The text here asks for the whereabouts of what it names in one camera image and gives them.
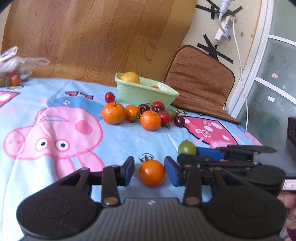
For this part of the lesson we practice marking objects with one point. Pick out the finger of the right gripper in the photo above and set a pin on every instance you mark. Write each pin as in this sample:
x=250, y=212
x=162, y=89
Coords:
x=241, y=169
x=234, y=152

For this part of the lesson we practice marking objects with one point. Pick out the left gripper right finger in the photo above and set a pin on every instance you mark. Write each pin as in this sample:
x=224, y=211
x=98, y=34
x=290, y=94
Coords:
x=232, y=205

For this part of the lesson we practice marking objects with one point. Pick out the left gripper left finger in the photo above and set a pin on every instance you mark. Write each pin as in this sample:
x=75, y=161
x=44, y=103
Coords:
x=72, y=204

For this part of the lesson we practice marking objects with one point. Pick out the small orange tomato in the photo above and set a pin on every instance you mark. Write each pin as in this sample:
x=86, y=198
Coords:
x=151, y=171

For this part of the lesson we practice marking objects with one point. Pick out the right hand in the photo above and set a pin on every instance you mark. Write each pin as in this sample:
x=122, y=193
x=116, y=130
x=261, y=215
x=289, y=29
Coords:
x=288, y=199

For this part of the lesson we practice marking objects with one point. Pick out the dark purple tomato front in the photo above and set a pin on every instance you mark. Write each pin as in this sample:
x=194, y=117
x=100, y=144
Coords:
x=179, y=121

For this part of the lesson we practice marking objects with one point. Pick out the dark purple tomato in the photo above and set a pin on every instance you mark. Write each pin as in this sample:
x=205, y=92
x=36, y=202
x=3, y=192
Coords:
x=143, y=108
x=157, y=109
x=179, y=121

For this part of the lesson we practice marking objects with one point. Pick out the red tomato centre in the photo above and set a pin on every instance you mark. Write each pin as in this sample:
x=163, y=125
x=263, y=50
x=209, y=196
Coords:
x=165, y=118

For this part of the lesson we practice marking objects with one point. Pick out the small green tomato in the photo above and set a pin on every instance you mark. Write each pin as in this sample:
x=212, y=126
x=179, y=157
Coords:
x=172, y=113

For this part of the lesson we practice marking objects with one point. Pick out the mandarin orange middle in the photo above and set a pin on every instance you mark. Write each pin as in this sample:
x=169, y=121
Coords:
x=150, y=120

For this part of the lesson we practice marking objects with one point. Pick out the dark purple tomato middle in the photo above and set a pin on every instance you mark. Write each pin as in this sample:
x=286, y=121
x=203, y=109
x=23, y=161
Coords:
x=157, y=109

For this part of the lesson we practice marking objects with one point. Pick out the red tomato near basket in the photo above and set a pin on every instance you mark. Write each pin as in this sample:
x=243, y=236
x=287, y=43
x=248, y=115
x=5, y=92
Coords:
x=158, y=103

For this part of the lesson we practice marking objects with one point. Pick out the dark purple tomato left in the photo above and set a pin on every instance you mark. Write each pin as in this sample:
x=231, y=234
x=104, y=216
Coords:
x=143, y=108

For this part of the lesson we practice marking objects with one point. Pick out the orange tomato behind mandarins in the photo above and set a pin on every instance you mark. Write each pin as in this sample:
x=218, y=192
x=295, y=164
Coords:
x=131, y=113

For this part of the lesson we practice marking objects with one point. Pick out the brown seat cushion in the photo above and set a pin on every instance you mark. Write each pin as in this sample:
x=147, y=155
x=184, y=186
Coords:
x=204, y=83

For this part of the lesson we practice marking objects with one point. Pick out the light green basket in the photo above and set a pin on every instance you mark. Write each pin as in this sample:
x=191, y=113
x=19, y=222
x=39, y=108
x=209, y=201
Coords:
x=137, y=94

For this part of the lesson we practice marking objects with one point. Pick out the cartoon pig tablecloth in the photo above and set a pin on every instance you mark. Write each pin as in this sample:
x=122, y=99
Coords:
x=52, y=127

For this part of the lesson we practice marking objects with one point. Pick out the mandarin orange far left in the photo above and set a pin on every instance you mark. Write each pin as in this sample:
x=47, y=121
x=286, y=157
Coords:
x=113, y=113

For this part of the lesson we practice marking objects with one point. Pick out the red cherry tomato far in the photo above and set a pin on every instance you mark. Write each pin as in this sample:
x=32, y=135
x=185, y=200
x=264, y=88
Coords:
x=109, y=97

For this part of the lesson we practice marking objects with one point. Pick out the yellow lemon in basket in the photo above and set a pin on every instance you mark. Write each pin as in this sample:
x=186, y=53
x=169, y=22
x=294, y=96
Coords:
x=131, y=77

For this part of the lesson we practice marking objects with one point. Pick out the black tape cross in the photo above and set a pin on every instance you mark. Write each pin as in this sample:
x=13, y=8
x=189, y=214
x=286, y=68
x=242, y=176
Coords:
x=212, y=50

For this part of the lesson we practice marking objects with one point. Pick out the white power strip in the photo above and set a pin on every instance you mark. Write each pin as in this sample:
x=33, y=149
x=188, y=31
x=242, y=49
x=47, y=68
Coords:
x=226, y=29

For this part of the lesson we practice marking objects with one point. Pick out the clear plastic bag of fruit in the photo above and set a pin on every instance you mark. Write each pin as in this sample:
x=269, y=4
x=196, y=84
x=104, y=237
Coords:
x=16, y=69

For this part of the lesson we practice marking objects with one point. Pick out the wooden board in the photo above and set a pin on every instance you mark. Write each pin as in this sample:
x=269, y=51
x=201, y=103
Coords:
x=93, y=40

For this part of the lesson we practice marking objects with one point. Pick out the white window frame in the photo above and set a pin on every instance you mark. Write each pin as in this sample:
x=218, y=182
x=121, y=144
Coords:
x=266, y=99

